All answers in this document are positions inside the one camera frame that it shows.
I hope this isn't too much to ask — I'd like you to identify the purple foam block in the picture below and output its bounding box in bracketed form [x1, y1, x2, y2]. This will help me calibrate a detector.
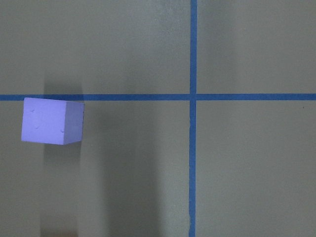
[21, 97, 84, 145]

